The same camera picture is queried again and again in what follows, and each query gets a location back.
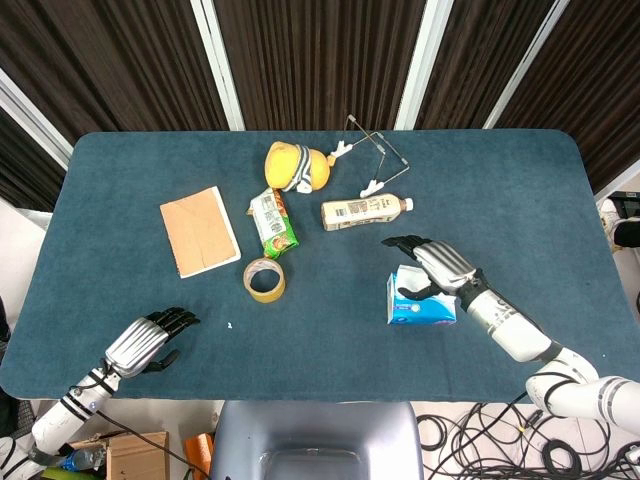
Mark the yellow plush toy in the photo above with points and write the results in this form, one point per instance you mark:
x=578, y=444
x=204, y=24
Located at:
x=282, y=162

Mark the brown packing tape roll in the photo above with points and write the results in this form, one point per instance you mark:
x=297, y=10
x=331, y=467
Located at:
x=265, y=298

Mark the black shoe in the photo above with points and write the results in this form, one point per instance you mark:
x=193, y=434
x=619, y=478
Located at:
x=627, y=234

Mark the blue plastic water bottle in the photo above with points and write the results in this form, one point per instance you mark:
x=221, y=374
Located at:
x=82, y=458

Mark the white tissue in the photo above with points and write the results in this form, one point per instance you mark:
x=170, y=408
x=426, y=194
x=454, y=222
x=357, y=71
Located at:
x=407, y=276

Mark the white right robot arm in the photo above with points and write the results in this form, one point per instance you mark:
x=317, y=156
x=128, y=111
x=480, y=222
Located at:
x=515, y=330

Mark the white frame post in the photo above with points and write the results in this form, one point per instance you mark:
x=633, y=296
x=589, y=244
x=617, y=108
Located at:
x=525, y=65
x=620, y=181
x=30, y=120
x=422, y=65
x=217, y=65

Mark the dark brown curtain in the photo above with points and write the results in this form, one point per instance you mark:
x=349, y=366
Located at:
x=25, y=170
x=320, y=60
x=475, y=60
x=100, y=60
x=595, y=75

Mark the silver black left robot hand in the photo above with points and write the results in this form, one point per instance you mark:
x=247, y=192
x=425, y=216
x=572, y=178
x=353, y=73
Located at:
x=135, y=345

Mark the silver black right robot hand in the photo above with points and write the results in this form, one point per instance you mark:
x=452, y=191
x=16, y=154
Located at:
x=442, y=260

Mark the blue tissue pack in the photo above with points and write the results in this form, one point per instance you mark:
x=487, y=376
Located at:
x=420, y=311

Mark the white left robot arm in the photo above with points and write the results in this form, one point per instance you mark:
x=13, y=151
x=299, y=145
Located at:
x=65, y=415

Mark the orange foam roll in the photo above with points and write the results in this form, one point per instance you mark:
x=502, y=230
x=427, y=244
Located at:
x=197, y=452

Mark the beige milk tea bottle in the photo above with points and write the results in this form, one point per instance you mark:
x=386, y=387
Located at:
x=360, y=211

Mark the brown cover notebook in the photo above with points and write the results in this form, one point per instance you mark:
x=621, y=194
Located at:
x=200, y=232

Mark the dark blue table cloth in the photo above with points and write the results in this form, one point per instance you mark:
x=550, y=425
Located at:
x=125, y=200

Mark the cardboard box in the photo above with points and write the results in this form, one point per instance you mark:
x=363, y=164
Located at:
x=135, y=457

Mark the green snack packet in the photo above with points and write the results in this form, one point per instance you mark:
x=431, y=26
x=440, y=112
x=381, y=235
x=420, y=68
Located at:
x=272, y=222

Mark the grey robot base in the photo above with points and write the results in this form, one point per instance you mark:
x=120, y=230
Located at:
x=315, y=430

